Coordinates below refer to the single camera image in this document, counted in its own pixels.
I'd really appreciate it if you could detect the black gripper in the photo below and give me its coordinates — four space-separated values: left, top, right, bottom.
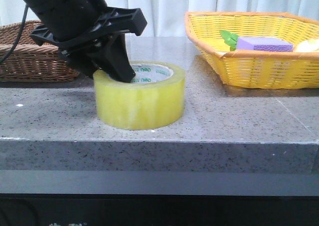
30 0 147 83

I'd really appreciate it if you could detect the clear yellowish tape roll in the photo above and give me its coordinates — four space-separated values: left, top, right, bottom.
93 61 185 130

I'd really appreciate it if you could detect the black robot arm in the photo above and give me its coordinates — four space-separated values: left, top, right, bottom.
23 0 147 83

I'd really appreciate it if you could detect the brown wicker basket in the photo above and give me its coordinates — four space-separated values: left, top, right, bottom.
0 20 79 82

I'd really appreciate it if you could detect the white curtain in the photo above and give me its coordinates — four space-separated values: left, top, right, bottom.
0 0 319 38

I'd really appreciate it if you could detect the orange toy carrot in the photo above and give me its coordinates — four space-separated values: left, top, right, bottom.
219 30 239 51

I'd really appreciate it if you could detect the yellow woven basket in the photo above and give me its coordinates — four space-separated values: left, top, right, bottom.
184 11 319 89

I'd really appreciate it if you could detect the purple foam block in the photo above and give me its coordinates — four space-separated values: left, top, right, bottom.
236 36 294 52

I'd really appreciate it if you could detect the toy bread loaf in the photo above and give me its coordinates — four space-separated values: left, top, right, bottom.
294 37 319 52

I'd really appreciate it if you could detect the black cable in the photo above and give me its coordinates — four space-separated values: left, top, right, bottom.
0 4 29 63

